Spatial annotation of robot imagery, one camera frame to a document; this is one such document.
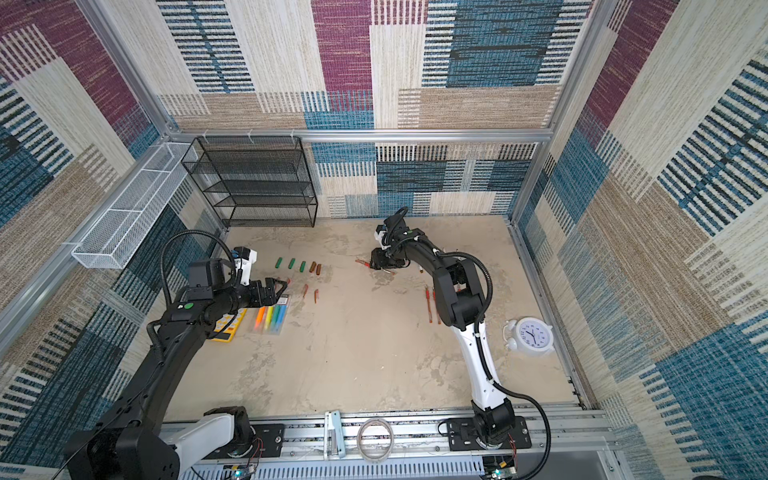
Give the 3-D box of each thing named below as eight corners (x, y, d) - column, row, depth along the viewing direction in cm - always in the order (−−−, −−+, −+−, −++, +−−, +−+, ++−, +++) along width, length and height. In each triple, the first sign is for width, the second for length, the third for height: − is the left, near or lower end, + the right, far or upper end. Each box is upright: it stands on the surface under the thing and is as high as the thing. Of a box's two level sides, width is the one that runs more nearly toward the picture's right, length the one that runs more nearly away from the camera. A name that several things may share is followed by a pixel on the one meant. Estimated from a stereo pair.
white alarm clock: (508, 357, 88) (512, 352, 85) (499, 321, 95) (502, 316, 92) (555, 357, 88) (560, 352, 85) (542, 321, 95) (547, 316, 92)
